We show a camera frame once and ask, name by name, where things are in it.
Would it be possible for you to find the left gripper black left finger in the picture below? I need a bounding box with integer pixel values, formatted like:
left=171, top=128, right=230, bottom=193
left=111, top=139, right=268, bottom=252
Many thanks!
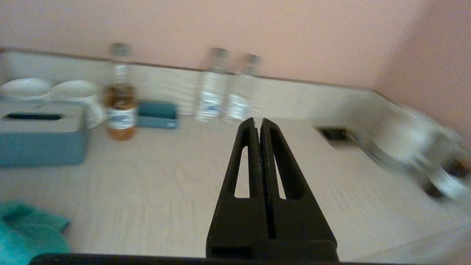
left=205, top=117, right=276, bottom=259

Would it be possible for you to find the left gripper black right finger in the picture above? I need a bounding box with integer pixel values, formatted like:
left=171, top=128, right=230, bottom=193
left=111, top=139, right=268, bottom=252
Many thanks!
left=260, top=118, right=338, bottom=261

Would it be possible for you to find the green cloth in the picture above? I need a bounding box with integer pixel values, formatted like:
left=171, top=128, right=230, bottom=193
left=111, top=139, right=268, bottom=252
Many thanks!
left=0, top=200, right=71, bottom=264

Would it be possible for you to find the black socket panel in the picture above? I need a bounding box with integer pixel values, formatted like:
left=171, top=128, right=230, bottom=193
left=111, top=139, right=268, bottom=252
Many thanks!
left=316, top=127, right=351, bottom=142

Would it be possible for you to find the kettle base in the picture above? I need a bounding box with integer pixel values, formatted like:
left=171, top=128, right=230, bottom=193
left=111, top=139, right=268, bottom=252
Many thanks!
left=348, top=132, right=424, bottom=179

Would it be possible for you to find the clear water bottle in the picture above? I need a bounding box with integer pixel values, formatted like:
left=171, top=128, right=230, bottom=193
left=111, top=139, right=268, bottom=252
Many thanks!
left=194, top=47, right=230, bottom=123
left=224, top=53, right=261, bottom=124

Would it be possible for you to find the small teal tray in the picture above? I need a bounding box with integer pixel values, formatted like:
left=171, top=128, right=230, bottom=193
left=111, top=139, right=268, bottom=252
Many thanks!
left=138, top=101, right=180, bottom=130

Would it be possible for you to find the white electric kettle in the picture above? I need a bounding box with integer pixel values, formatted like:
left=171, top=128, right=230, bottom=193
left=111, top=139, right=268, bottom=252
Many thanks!
left=375, top=105, right=471, bottom=202

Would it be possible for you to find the amber tea bottle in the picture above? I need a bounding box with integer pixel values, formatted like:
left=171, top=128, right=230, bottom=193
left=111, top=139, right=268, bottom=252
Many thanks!
left=103, top=42, right=140, bottom=141

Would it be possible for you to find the blue-grey tissue box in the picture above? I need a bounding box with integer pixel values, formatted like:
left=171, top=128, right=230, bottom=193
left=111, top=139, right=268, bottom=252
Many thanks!
left=0, top=101, right=89, bottom=168

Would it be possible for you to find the white cup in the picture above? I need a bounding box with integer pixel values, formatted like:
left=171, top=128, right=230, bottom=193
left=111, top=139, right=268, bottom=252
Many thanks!
left=0, top=77, right=53, bottom=103

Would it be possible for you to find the white mug with handle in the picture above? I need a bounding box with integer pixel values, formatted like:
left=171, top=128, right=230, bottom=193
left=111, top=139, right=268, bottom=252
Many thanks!
left=52, top=80, right=106, bottom=130

